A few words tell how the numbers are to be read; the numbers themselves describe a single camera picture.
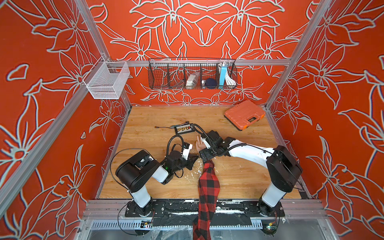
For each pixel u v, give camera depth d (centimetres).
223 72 85
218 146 66
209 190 75
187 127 103
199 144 95
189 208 74
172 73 101
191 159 78
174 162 70
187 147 78
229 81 91
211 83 95
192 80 92
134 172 48
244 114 107
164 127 107
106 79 93
